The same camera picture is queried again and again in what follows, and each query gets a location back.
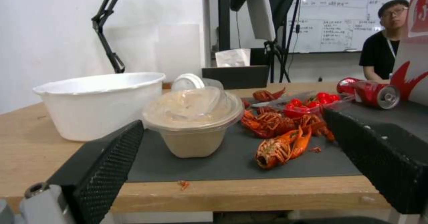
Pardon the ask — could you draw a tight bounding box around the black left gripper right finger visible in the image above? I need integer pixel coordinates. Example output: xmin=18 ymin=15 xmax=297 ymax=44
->
xmin=321 ymin=108 xmax=428 ymax=215

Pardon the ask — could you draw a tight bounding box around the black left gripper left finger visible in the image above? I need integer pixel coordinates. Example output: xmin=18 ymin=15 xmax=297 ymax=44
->
xmin=19 ymin=119 xmax=145 ymax=224

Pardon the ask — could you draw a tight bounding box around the beige takeout box clear lid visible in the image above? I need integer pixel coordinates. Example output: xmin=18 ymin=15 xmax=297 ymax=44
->
xmin=142 ymin=86 xmax=245 ymax=159

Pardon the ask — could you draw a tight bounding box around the red and white delivery bag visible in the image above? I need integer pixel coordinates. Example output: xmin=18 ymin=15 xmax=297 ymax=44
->
xmin=389 ymin=0 xmax=428 ymax=102

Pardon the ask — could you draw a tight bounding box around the black tissue box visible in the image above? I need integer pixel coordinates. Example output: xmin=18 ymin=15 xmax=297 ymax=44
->
xmin=201 ymin=65 xmax=270 ymax=90

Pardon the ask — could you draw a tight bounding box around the white plastic bowl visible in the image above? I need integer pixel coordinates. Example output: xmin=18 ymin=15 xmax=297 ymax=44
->
xmin=32 ymin=72 xmax=167 ymax=142

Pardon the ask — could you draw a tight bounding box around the crushed red soda can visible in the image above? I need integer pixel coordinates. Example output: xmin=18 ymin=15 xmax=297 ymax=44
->
xmin=336 ymin=77 xmax=401 ymax=110

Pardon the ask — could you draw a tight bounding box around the clear tray of red peppers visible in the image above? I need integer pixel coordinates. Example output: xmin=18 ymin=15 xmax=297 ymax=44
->
xmin=283 ymin=91 xmax=354 ymax=118

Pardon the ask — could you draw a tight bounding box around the large red crayfish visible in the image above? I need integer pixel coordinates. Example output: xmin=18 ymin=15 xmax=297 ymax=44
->
xmin=254 ymin=126 xmax=313 ymax=170

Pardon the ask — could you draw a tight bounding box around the pile of red crayfish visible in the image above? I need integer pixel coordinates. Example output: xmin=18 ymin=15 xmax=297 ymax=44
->
xmin=240 ymin=106 xmax=336 ymax=142

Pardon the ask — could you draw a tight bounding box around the person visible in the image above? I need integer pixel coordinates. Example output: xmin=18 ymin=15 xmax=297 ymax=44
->
xmin=359 ymin=0 xmax=410 ymax=85

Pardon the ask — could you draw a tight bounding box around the clear plastic cup white lid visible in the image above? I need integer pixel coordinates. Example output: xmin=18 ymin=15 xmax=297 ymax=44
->
xmin=171 ymin=73 xmax=224 ymax=92

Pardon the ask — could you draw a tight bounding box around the red crayfish shell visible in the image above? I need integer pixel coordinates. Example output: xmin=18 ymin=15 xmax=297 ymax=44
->
xmin=252 ymin=87 xmax=287 ymax=102

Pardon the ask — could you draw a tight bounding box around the black table mat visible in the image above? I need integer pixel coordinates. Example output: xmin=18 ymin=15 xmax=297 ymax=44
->
xmin=126 ymin=97 xmax=428 ymax=183

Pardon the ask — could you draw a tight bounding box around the whiteboard with writing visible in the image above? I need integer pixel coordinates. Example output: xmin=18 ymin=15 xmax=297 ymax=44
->
xmin=284 ymin=0 xmax=415 ymax=54

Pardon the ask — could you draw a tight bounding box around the black light stand tripod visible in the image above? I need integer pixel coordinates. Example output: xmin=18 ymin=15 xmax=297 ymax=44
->
xmin=262 ymin=0 xmax=309 ymax=84

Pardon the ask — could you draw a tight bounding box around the black softbox light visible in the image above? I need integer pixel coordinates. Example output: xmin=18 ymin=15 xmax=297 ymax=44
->
xmin=229 ymin=0 xmax=309 ymax=40

